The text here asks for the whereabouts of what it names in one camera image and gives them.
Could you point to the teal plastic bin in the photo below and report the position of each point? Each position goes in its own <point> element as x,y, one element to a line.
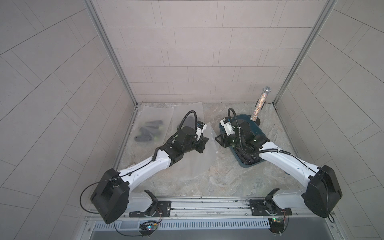
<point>246,160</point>

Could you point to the controller board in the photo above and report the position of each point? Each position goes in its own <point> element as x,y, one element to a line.
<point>148,228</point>
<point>277,225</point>

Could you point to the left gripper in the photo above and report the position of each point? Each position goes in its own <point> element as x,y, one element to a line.
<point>201,144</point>

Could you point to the aluminium mounting rail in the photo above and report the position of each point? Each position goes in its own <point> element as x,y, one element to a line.
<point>198,207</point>

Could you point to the right controller board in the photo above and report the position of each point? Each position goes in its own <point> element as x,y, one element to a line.
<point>277,225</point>

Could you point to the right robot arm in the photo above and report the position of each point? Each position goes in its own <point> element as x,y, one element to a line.
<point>321,190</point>

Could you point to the left controller board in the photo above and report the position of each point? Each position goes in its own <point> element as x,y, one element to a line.
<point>148,228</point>

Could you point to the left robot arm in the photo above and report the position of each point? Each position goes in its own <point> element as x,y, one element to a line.
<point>114,193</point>

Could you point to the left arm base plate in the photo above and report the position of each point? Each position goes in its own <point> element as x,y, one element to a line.
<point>162,209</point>

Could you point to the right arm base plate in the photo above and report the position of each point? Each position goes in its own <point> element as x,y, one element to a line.
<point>264,208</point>

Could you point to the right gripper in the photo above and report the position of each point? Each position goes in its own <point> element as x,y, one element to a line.
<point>223,139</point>

